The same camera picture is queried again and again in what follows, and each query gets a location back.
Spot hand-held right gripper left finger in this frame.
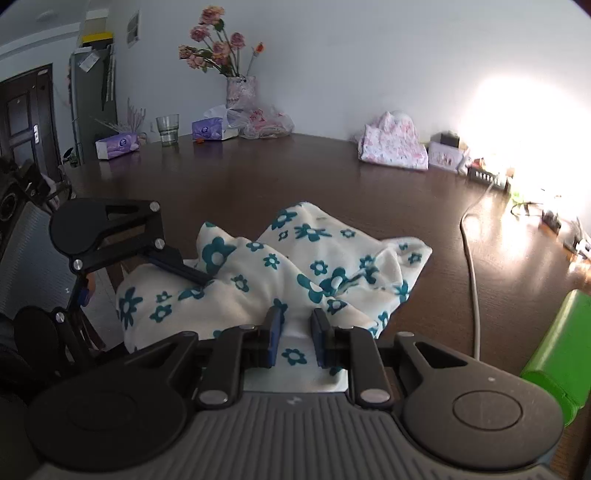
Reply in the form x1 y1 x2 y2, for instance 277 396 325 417
124 306 283 411

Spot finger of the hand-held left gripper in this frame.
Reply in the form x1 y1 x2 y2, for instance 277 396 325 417
71 199 215 287
54 273 95 366

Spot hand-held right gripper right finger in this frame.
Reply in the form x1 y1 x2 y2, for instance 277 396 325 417
310 308 467 411

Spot white dress teal flowers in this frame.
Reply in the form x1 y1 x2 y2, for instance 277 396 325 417
115 202 433 393

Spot purple tissue pack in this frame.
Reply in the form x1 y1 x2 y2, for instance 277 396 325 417
95 131 140 161
191 117 240 140

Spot grey refrigerator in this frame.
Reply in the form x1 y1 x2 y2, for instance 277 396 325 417
69 44 116 167

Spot dried flower sprigs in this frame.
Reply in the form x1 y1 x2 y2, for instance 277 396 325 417
95 99 148 134

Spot dark wooden door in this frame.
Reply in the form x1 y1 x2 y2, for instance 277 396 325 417
0 65 61 171

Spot clear drinking glass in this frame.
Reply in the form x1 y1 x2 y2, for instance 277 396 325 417
156 114 180 147

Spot clear plastic bag red print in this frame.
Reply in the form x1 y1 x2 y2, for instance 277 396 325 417
203 104 295 140

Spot patterned flower vase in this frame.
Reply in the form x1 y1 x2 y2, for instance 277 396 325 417
225 75 258 112

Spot pink floral garment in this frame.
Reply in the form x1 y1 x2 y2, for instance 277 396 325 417
359 111 428 171

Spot white printed tin box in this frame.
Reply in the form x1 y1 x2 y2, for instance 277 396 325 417
428 141 469 172

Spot dark labelled box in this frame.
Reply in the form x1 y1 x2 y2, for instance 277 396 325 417
467 166 509 190

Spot green case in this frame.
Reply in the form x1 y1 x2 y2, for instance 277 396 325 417
519 290 591 428

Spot thick white cable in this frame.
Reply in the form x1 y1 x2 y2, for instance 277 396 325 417
460 182 492 360

